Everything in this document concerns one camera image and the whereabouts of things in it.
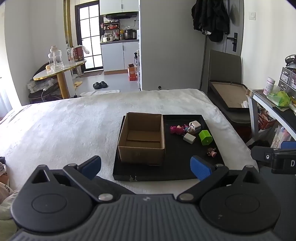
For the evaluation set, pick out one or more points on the pale green cloth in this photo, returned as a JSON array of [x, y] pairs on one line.
[[7, 220]]

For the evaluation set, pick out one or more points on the sheer curtain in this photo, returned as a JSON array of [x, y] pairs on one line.
[[5, 99]]

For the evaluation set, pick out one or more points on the small colourful toy figure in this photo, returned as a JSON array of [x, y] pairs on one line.
[[187, 128]]

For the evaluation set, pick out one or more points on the orange cardboard box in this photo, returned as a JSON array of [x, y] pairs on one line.
[[133, 73]]

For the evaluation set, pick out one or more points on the white light switch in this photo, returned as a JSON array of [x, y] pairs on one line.
[[252, 15]]

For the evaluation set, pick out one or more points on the white wall cabinets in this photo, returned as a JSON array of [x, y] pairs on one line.
[[119, 7]]

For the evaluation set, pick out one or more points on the dark chair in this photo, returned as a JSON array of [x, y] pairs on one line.
[[38, 96]]

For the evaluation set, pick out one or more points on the grey panel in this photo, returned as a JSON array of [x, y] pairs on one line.
[[226, 67]]

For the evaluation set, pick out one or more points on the spice rack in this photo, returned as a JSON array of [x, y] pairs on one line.
[[111, 25]]

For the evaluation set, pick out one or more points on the brown door mat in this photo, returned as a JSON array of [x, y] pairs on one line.
[[92, 73]]

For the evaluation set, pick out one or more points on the round gold-edged table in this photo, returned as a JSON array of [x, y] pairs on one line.
[[62, 83]]

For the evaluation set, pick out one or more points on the black framed glass door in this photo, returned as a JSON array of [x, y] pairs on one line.
[[89, 37]]

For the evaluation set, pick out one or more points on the cardboard-backed picture frame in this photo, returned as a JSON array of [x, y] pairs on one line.
[[231, 95]]

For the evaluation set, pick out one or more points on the black slipper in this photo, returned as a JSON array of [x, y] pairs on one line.
[[103, 84], [96, 85]]

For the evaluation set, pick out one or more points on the small glass bottle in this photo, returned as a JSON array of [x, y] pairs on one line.
[[69, 54]]

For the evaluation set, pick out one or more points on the black spray bottle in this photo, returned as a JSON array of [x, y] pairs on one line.
[[136, 59]]

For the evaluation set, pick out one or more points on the white floor towel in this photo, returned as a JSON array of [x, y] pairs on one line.
[[99, 93]]

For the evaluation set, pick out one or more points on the white bottle with pink lid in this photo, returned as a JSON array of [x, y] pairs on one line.
[[269, 87]]

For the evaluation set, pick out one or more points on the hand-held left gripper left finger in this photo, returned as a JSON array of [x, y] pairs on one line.
[[91, 165]]

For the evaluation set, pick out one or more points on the white charger plug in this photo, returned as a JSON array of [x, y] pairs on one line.
[[189, 138]]

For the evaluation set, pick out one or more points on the pink toy creature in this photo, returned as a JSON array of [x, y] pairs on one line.
[[177, 129]]

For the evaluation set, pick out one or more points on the dark entry door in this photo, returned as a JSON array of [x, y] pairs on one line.
[[238, 14]]

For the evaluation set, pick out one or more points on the yellow slippers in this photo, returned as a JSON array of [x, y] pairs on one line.
[[78, 83]]

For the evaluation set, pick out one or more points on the range hood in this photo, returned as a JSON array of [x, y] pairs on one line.
[[121, 16]]

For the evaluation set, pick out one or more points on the rice cooker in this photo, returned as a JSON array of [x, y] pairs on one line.
[[130, 34]]

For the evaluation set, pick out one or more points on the green plastic bag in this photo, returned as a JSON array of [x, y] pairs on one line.
[[281, 98]]

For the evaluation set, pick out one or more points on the large glass jar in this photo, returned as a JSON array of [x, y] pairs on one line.
[[56, 60]]

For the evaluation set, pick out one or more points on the green plastic block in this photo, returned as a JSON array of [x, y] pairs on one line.
[[205, 138]]

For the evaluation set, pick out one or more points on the black door lock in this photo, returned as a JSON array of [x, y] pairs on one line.
[[233, 41]]

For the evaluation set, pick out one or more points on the white printed cloth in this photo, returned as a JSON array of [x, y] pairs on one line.
[[4, 176]]

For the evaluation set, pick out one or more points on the red basket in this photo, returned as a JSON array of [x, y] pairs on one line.
[[266, 121]]

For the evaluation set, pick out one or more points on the black tray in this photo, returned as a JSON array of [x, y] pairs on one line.
[[175, 162]]

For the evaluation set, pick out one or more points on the white power strip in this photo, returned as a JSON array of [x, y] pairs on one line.
[[45, 87]]

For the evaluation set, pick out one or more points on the brown cardboard box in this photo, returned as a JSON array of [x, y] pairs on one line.
[[138, 155]]

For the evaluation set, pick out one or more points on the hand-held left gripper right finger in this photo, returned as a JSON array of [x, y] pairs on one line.
[[200, 168]]

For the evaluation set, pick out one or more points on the white kitchen cabinet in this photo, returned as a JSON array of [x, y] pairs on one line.
[[115, 56]]

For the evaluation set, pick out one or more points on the black hanging jackets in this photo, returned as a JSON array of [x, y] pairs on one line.
[[210, 18]]

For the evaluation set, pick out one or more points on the white desk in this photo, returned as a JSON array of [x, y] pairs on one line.
[[283, 117]]

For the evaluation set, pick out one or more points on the small brown doll figure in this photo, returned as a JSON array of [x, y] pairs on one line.
[[211, 152]]

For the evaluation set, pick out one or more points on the dark ornate bowl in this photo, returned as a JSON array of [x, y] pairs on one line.
[[291, 60]]

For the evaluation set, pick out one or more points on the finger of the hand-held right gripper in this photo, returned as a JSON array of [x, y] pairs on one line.
[[289, 145], [261, 155]]

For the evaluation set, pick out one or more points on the red brown box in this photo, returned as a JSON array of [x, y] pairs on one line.
[[78, 54]]

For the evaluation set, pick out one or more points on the clear drawer organiser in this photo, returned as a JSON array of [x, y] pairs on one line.
[[288, 80]]

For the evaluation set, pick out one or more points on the black coat stand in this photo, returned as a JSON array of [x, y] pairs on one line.
[[204, 60]]

